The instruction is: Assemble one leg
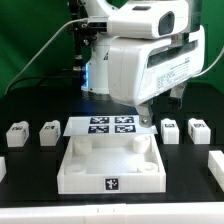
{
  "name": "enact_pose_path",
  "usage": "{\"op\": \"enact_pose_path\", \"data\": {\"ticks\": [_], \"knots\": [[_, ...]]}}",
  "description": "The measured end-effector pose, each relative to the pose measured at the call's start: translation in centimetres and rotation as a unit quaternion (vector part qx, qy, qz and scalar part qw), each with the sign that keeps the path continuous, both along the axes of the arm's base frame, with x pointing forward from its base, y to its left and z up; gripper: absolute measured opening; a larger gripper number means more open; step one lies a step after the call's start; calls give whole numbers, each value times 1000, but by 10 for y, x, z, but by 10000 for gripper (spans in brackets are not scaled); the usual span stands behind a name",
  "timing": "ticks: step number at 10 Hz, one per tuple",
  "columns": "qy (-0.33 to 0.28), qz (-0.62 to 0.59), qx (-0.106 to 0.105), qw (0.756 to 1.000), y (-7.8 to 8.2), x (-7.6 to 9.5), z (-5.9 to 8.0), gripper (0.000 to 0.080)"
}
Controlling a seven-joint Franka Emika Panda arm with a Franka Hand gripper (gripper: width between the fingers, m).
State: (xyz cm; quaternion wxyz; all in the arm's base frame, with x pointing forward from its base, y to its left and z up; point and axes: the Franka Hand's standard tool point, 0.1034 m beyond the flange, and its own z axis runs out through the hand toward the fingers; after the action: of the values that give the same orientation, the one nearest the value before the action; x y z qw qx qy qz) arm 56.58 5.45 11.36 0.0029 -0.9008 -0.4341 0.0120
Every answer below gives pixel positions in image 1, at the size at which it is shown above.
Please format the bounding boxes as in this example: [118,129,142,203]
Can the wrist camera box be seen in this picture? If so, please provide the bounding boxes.
[107,1,185,39]

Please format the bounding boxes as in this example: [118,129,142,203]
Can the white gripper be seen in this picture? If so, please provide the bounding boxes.
[108,27,205,128]

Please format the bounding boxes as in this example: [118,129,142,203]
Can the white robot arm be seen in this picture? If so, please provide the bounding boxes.
[81,0,205,127]

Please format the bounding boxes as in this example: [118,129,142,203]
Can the white marker sheet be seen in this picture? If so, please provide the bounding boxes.
[64,115,157,136]

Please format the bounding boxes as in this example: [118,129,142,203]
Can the white right obstacle block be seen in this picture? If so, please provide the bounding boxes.
[208,150,224,192]

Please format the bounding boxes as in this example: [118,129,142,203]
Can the white left obstacle block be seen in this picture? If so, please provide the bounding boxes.
[0,157,7,182]

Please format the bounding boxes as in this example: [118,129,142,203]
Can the white front fence rail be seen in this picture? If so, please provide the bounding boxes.
[0,202,224,224]

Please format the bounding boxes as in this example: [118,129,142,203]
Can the white square tabletop part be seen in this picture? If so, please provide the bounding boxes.
[57,134,166,194]

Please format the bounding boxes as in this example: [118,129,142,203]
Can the grey cable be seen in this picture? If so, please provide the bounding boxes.
[3,18,88,96]

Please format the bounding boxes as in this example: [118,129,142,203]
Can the white obstacle block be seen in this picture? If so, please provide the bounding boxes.
[208,150,224,192]
[0,157,7,182]

